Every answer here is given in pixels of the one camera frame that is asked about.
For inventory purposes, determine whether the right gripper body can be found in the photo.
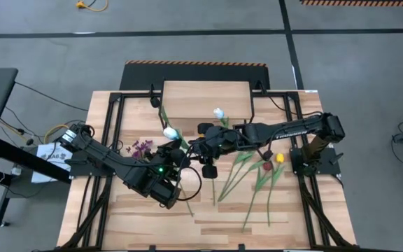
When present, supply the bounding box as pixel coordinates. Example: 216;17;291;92
190;125;246;160

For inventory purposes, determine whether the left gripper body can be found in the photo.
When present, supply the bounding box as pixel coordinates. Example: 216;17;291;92
154;143;192;176

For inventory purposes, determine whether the purple artificial flower bunch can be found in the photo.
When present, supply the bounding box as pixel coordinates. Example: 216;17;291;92
126;139;154;160

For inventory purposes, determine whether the black artificial tulip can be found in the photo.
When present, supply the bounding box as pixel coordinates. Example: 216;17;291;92
218;149;274;203
150;95;183;141

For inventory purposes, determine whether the dark red artificial tulip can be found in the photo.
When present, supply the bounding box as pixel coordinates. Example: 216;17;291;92
241;160;274;232

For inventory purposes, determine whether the black hazard-edged floor mat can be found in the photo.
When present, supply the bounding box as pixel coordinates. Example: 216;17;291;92
119;59;271;91

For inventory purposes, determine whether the white printed paper sheet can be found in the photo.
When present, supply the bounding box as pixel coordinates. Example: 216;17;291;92
31;141;75;184

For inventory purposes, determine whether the orange black hazard tape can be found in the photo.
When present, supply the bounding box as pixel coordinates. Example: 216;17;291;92
299;0;403;7

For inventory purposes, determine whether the wooden shelf black frame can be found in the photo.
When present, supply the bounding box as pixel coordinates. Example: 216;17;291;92
149;79;264;133

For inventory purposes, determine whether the black aluminium rig frame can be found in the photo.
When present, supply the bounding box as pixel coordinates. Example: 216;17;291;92
56;89;358;252

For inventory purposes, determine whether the yellow coiled cable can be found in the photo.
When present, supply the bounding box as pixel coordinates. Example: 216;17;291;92
43;123;70;145

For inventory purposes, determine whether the thin black floor cable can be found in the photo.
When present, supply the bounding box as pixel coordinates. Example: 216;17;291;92
14;81;90;112

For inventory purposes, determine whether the yellow floor cable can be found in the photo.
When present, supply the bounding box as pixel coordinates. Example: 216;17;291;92
75;0;110;13

